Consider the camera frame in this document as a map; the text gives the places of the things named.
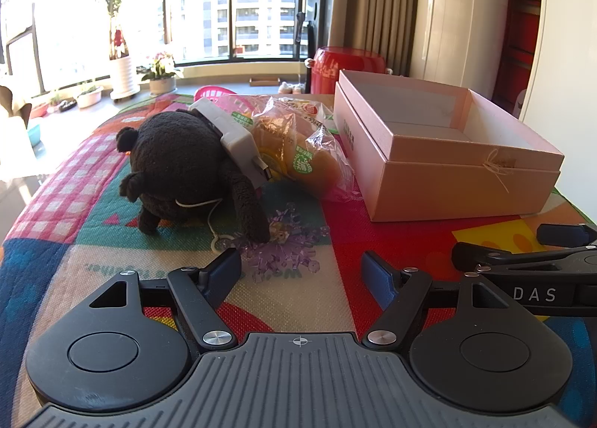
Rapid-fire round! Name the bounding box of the purple crystal snowflake toy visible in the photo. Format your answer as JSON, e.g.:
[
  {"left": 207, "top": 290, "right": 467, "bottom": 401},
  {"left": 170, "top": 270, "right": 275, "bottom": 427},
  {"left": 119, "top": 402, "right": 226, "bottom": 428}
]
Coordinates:
[{"left": 233, "top": 203, "right": 331, "bottom": 283}]

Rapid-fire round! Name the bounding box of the black plush toy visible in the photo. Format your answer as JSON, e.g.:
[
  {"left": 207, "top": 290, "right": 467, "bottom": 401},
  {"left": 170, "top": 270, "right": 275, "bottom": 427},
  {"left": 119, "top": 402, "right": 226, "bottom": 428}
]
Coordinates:
[{"left": 116, "top": 108, "right": 272, "bottom": 243}]

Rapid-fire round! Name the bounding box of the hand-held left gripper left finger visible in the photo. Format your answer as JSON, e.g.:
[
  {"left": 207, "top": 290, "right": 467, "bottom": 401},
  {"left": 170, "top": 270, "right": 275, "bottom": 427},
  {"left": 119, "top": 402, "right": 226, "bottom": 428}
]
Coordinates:
[{"left": 88, "top": 249, "right": 242, "bottom": 350}]

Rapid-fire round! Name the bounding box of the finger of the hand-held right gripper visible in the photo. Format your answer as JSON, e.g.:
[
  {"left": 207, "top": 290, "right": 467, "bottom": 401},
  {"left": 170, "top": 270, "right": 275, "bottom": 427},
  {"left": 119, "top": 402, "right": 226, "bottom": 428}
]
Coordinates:
[
  {"left": 536, "top": 224, "right": 597, "bottom": 246},
  {"left": 452, "top": 242, "right": 597, "bottom": 280}
]

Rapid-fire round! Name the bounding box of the white standing air conditioner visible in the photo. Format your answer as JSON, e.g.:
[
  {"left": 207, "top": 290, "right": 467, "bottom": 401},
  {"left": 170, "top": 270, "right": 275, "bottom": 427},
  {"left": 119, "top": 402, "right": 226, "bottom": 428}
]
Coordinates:
[{"left": 410, "top": 0, "right": 509, "bottom": 93}]

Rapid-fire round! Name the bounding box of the black upright panel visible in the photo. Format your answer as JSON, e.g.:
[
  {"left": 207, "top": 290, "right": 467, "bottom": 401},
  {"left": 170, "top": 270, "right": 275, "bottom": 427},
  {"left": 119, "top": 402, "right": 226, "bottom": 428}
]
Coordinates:
[{"left": 305, "top": 0, "right": 327, "bottom": 95}]

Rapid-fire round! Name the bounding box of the pink plastic basket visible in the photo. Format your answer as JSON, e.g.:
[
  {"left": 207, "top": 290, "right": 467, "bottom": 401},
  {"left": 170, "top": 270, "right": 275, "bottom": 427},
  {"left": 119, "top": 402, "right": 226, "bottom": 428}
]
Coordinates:
[{"left": 193, "top": 85, "right": 255, "bottom": 119}]

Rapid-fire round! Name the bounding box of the dark planter trough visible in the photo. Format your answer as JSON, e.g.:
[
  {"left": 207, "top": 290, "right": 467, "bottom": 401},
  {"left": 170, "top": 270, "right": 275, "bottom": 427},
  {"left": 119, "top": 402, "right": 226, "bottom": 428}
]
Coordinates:
[{"left": 47, "top": 92, "right": 78, "bottom": 114}]

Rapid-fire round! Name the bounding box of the tall potted plant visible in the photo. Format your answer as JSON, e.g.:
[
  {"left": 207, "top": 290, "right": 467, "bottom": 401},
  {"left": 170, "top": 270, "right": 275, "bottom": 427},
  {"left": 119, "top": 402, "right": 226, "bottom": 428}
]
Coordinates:
[{"left": 75, "top": 0, "right": 143, "bottom": 103}]

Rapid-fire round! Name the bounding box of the pink cardboard box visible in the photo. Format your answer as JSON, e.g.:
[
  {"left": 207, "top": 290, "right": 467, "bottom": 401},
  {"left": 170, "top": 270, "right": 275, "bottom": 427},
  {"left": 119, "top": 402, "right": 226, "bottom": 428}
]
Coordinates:
[{"left": 333, "top": 69, "right": 565, "bottom": 223}]

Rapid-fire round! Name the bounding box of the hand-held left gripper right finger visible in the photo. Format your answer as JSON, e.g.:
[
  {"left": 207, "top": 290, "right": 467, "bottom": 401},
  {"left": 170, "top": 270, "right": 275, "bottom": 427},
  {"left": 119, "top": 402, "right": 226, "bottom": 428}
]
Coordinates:
[{"left": 362, "top": 251, "right": 511, "bottom": 356}]

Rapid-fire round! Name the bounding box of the pink flowering potted plant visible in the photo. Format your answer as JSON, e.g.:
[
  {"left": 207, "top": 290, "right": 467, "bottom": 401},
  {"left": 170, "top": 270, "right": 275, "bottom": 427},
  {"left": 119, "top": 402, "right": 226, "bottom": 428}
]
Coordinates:
[{"left": 140, "top": 51, "right": 184, "bottom": 95}]

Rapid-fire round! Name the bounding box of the colourful play mat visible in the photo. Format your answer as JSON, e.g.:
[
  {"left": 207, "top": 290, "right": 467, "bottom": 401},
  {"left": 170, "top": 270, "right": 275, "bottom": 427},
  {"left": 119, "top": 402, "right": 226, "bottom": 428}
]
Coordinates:
[{"left": 0, "top": 92, "right": 597, "bottom": 428}]

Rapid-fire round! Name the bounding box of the white cord with ring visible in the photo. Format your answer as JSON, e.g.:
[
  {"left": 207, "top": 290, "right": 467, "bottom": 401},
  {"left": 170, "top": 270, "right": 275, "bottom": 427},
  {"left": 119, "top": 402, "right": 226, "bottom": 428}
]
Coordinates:
[{"left": 177, "top": 197, "right": 234, "bottom": 252}]

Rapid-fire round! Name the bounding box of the red round bin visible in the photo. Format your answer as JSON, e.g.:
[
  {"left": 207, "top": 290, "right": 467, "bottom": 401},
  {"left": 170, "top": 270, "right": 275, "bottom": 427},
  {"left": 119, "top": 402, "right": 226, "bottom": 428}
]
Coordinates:
[{"left": 310, "top": 47, "right": 387, "bottom": 95}]

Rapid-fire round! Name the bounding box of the white planter trough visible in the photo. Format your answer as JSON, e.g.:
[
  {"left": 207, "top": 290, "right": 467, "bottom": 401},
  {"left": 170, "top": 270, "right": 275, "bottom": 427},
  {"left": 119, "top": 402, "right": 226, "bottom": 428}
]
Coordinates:
[{"left": 75, "top": 85, "right": 104, "bottom": 109}]

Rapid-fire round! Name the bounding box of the bread packet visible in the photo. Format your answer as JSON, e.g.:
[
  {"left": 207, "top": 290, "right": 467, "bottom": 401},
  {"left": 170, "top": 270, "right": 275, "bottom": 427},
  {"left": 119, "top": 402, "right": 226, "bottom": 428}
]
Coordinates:
[{"left": 249, "top": 95, "right": 362, "bottom": 202}]

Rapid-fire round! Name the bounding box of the black window frame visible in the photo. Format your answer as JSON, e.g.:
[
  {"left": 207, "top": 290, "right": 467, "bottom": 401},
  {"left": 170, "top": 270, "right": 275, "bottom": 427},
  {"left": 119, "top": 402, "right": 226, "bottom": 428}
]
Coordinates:
[{"left": 0, "top": 0, "right": 327, "bottom": 98}]

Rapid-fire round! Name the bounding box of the dark red door frame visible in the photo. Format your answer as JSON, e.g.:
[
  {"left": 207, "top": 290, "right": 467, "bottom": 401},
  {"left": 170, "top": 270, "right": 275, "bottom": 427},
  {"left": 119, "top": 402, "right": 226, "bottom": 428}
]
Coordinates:
[{"left": 492, "top": 0, "right": 546, "bottom": 119}]

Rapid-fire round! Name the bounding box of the grey plastic device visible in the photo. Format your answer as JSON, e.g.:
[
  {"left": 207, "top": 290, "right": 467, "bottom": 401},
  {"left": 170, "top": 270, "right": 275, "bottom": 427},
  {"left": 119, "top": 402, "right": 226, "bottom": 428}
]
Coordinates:
[{"left": 189, "top": 97, "right": 272, "bottom": 187}]

